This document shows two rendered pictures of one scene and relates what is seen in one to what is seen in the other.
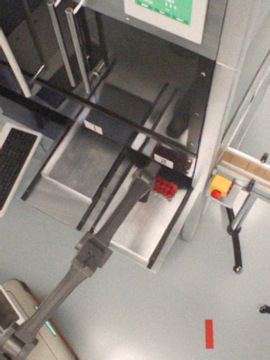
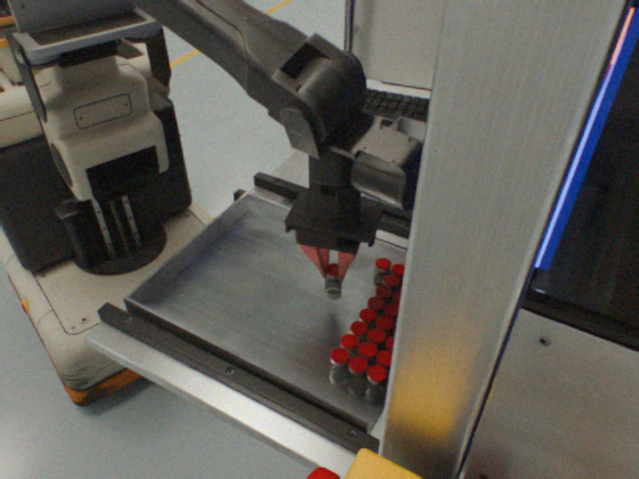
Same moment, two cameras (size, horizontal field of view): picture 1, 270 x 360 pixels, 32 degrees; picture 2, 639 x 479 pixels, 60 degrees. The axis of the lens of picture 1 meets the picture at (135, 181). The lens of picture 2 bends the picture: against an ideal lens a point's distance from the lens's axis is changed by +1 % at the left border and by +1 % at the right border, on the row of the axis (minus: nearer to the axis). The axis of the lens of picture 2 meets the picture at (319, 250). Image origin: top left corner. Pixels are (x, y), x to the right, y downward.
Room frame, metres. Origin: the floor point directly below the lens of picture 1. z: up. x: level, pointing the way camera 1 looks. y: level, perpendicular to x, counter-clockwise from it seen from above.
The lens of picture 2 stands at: (0.60, -0.50, 1.42)
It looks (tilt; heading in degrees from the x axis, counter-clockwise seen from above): 42 degrees down; 85
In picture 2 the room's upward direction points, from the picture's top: straight up
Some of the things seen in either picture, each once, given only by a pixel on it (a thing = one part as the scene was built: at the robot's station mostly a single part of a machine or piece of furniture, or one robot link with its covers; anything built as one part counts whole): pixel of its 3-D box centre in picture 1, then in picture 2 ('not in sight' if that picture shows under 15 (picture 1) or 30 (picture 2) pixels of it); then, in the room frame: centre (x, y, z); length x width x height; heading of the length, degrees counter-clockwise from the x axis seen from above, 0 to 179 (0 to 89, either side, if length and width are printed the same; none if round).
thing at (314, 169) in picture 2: not in sight; (339, 154); (0.67, -0.02, 1.11); 0.07 x 0.06 x 0.07; 137
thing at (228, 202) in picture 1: (224, 188); not in sight; (0.68, -0.38, 0.87); 0.14 x 0.13 x 0.02; 145
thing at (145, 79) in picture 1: (145, 86); not in sight; (0.84, -0.07, 1.51); 0.43 x 0.01 x 0.59; 55
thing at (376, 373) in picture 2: (158, 181); (404, 335); (0.74, -0.10, 0.90); 0.18 x 0.02 x 0.05; 54
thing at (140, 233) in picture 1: (140, 211); (295, 291); (0.61, -0.01, 0.90); 0.34 x 0.26 x 0.04; 144
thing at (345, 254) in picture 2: not in sight; (331, 247); (0.66, -0.02, 0.98); 0.07 x 0.07 x 0.09; 69
